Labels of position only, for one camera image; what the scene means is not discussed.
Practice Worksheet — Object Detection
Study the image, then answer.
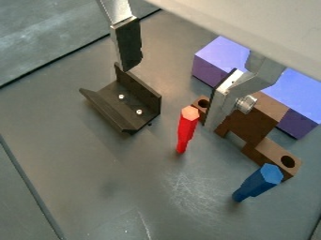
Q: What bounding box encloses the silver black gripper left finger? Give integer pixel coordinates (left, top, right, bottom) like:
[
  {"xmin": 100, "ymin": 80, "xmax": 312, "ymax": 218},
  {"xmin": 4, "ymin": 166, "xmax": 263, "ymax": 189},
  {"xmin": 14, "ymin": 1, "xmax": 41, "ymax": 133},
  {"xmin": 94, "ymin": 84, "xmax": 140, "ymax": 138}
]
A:
[{"xmin": 94, "ymin": 0, "xmax": 143, "ymax": 71}]

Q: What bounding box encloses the black angled bracket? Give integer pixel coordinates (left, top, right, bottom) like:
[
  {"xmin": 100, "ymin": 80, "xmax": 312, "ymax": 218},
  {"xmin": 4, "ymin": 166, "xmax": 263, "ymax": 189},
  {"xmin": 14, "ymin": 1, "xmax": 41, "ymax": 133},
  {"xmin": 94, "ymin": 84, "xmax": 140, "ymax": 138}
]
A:
[{"xmin": 78, "ymin": 63, "xmax": 161, "ymax": 135}]

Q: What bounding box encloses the purple base board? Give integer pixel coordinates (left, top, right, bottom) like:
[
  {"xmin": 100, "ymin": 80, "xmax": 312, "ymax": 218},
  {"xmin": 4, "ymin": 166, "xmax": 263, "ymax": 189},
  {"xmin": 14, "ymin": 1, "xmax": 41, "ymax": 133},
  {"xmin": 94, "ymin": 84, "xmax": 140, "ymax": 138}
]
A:
[{"xmin": 191, "ymin": 37, "xmax": 321, "ymax": 140}]

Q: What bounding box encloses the brown T-shaped block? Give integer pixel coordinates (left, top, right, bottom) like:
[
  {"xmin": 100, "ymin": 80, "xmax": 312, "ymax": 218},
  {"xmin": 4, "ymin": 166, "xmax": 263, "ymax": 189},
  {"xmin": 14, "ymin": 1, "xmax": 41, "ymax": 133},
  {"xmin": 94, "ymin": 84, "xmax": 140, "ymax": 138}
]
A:
[{"xmin": 191, "ymin": 90, "xmax": 303, "ymax": 183}]

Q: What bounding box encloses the blue hexagonal peg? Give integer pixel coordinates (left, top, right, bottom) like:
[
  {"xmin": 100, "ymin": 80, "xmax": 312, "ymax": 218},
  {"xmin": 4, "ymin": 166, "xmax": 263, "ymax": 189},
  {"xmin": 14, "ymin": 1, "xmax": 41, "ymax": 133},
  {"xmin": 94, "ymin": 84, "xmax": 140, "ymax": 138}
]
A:
[{"xmin": 231, "ymin": 163, "xmax": 283, "ymax": 203}]

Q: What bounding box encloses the red hexagonal peg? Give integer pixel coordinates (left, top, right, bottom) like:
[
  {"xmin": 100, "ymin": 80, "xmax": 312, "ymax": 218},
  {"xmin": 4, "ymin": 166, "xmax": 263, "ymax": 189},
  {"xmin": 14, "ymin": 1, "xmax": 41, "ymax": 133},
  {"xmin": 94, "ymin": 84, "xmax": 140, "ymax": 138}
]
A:
[{"xmin": 175, "ymin": 106, "xmax": 199, "ymax": 154}]

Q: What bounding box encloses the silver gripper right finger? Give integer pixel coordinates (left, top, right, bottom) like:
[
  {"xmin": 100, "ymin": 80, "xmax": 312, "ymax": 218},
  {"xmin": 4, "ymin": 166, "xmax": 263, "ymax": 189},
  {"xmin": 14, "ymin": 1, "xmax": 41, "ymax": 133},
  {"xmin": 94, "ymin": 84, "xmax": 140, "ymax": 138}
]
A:
[{"xmin": 204, "ymin": 51, "xmax": 286, "ymax": 130}]

